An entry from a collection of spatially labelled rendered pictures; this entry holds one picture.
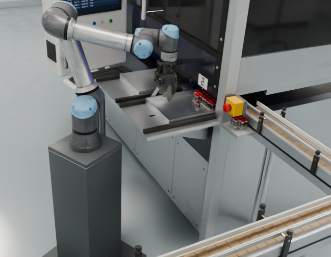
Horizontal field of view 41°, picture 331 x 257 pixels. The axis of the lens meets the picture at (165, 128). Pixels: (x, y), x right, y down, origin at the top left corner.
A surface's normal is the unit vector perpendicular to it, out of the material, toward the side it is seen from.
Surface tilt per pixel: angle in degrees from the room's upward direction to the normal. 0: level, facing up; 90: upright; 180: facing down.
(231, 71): 90
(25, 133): 0
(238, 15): 90
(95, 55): 90
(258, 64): 90
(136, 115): 0
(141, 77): 0
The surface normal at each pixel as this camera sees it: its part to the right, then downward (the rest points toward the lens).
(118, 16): 0.63, 0.42
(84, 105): 0.04, -0.79
